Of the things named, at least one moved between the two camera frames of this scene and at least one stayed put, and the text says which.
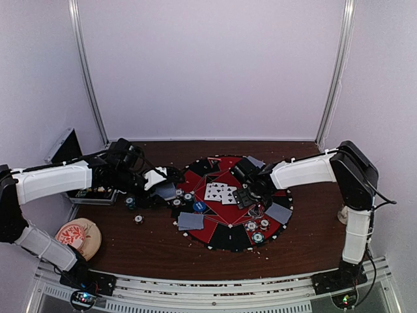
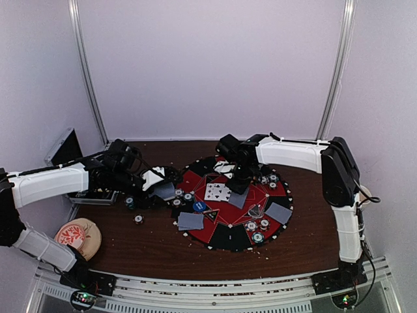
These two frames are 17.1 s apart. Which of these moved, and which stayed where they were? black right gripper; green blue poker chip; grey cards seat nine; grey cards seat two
Moved: black right gripper
Stayed: grey cards seat nine; green blue poker chip; grey cards seat two
